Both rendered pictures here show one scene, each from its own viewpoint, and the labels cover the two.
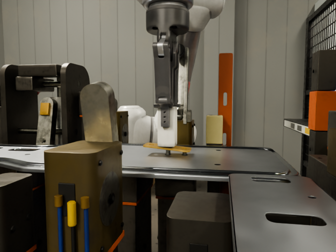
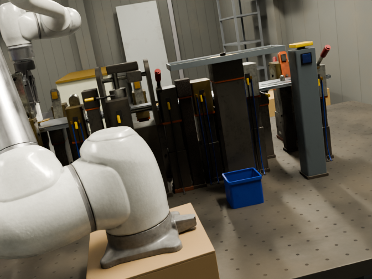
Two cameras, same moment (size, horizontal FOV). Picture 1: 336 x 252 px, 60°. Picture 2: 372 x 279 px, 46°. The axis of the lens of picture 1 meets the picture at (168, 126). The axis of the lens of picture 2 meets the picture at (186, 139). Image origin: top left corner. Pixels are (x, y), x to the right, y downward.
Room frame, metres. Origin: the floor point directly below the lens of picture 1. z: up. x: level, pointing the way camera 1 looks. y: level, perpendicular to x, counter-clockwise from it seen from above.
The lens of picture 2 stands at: (2.30, 0.08, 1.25)
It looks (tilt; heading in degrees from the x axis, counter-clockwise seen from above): 13 degrees down; 164
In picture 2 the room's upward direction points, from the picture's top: 10 degrees counter-clockwise
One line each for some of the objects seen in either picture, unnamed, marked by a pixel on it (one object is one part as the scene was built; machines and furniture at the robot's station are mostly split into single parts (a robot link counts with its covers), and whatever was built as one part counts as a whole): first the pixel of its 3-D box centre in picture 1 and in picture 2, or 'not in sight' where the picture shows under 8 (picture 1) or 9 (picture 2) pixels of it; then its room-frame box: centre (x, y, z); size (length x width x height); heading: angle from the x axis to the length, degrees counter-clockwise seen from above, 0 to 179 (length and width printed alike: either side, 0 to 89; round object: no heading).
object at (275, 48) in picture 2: not in sight; (223, 57); (0.97, 0.62, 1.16); 0.37 x 0.14 x 0.02; 79
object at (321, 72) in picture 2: not in sight; (317, 113); (0.89, 1.01, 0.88); 0.12 x 0.07 x 0.36; 169
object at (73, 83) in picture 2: not in sight; (91, 96); (-6.00, 0.74, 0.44); 2.60 x 0.82 x 0.88; 172
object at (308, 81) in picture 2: not in sight; (307, 113); (1.02, 0.88, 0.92); 0.08 x 0.08 x 0.44; 79
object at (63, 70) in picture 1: (50, 156); (134, 131); (0.79, 0.32, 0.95); 0.18 x 0.13 x 0.49; 79
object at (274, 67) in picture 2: not in sight; (283, 101); (0.51, 1.07, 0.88); 0.14 x 0.09 x 0.36; 169
